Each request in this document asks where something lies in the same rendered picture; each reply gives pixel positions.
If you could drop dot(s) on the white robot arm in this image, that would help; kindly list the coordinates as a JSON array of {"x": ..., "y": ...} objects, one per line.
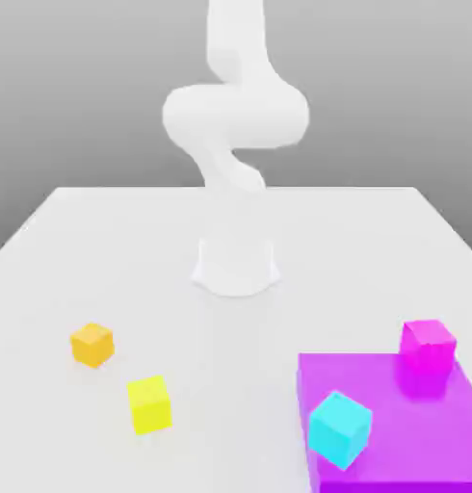
[{"x": 236, "y": 115}]

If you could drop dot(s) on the small orange cube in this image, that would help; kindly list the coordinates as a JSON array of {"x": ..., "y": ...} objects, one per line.
[{"x": 92, "y": 345}]

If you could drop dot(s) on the small yellow cube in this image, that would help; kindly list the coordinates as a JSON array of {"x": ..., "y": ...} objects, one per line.
[{"x": 150, "y": 405}]

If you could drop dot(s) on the small cyan cube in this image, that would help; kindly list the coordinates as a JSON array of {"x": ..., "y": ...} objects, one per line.
[{"x": 339, "y": 430}]

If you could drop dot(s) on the small magenta cube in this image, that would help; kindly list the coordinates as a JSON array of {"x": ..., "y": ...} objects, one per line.
[{"x": 427, "y": 356}]

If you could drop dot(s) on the large purple box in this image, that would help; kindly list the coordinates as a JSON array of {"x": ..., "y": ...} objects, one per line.
[{"x": 405, "y": 435}]

